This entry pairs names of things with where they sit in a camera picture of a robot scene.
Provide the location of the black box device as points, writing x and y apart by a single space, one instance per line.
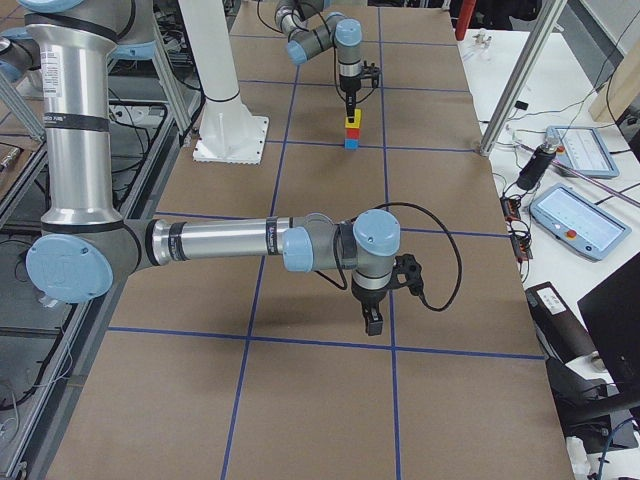
561 329

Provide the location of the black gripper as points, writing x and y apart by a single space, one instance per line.
349 84
367 297

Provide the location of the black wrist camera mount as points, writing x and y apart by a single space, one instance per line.
370 72
407 273

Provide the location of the orange circuit board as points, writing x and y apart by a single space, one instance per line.
518 230

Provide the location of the aluminium frame post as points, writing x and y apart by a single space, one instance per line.
527 59

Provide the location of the red cylinder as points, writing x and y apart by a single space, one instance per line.
466 12

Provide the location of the black water bottle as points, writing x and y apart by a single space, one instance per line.
535 168

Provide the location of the teach pendant tablet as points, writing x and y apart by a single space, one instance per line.
578 223
582 149

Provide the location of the blue cube block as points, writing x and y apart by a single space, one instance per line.
351 144

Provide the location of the far teach pendant tablet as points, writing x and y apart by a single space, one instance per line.
582 149

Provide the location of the near teach pendant tablet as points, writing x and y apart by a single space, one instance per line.
578 223

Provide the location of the red cube block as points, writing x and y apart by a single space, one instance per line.
352 133

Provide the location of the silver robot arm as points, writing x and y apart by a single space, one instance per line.
325 40
87 246

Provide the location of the black monitor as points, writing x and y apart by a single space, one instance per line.
611 314

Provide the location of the yellow cube block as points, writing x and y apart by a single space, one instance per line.
353 122

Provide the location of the white camera mast pedestal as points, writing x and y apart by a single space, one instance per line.
228 132

